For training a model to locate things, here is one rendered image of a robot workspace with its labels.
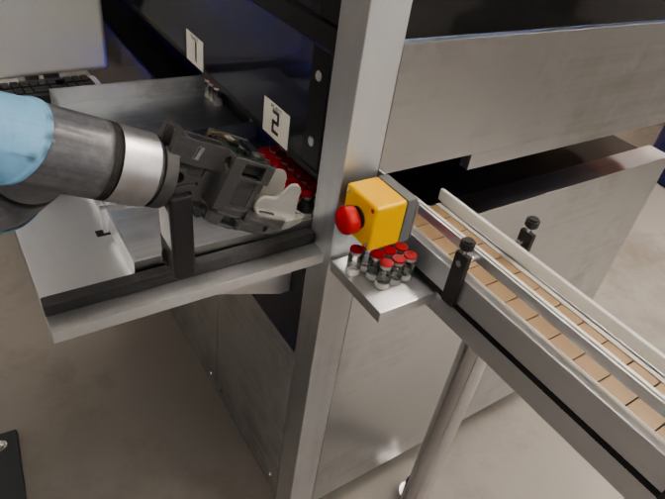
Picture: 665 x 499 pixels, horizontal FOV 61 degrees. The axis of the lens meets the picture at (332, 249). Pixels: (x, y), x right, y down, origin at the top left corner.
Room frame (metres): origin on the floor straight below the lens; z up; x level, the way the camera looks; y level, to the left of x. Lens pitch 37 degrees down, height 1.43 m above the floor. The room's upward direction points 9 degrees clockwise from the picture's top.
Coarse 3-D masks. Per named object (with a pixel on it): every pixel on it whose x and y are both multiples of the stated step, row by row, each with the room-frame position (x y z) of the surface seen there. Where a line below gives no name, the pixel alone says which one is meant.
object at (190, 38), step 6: (186, 30) 1.15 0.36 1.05; (186, 36) 1.15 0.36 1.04; (192, 36) 1.13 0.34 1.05; (186, 42) 1.15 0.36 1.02; (192, 42) 1.13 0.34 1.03; (198, 42) 1.10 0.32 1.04; (192, 48) 1.13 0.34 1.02; (198, 48) 1.10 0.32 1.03; (192, 54) 1.13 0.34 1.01; (198, 54) 1.10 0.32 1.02; (192, 60) 1.13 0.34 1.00; (198, 60) 1.11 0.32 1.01; (198, 66) 1.11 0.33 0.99
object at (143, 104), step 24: (72, 96) 1.08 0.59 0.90; (96, 96) 1.11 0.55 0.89; (120, 96) 1.14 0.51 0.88; (144, 96) 1.17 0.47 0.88; (168, 96) 1.19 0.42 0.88; (192, 96) 1.21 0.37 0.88; (120, 120) 1.04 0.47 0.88; (144, 120) 1.06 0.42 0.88; (192, 120) 1.09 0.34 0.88; (216, 120) 1.11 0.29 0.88
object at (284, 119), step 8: (264, 96) 0.89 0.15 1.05; (264, 104) 0.89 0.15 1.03; (272, 104) 0.87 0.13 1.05; (264, 112) 0.88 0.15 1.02; (272, 112) 0.86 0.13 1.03; (280, 112) 0.84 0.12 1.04; (264, 120) 0.88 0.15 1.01; (280, 120) 0.84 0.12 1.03; (288, 120) 0.82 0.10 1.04; (264, 128) 0.88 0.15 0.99; (280, 128) 0.84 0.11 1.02; (288, 128) 0.82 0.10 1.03; (272, 136) 0.86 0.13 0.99; (280, 136) 0.84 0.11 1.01; (288, 136) 0.82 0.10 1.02; (280, 144) 0.84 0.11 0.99
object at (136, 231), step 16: (256, 144) 0.97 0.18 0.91; (128, 208) 0.75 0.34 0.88; (144, 208) 0.75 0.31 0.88; (112, 224) 0.66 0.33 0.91; (128, 224) 0.70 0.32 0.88; (144, 224) 0.71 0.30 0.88; (208, 224) 0.74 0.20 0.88; (304, 224) 0.75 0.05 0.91; (128, 240) 0.67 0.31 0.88; (144, 240) 0.67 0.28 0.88; (160, 240) 0.68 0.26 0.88; (208, 240) 0.70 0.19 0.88; (224, 240) 0.66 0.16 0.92; (240, 240) 0.68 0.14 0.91; (256, 240) 0.69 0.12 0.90; (128, 256) 0.60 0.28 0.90; (144, 256) 0.63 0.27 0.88; (160, 256) 0.60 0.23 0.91
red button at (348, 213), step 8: (344, 208) 0.64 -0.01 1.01; (352, 208) 0.65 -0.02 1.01; (336, 216) 0.64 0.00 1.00; (344, 216) 0.63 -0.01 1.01; (352, 216) 0.63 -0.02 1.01; (336, 224) 0.64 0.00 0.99; (344, 224) 0.63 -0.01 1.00; (352, 224) 0.63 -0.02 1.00; (360, 224) 0.64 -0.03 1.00; (344, 232) 0.63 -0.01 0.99; (352, 232) 0.63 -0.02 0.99
